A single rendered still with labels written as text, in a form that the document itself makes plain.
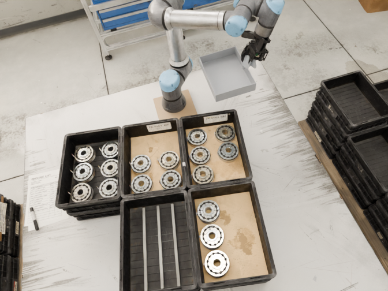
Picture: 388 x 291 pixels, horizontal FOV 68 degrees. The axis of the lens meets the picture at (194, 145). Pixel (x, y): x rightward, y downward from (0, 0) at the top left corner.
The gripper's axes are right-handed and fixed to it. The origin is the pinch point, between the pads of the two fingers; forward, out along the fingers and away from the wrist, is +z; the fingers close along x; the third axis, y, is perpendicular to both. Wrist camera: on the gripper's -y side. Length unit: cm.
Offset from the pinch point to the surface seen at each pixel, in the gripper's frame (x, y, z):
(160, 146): -43, 12, 39
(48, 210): -104, 19, 71
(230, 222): -26, 62, 34
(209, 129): -16.6, 12.4, 30.9
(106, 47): -41, -168, 110
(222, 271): -37, 80, 34
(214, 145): -17.6, 22.5, 31.2
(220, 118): -11.6, 11.8, 23.2
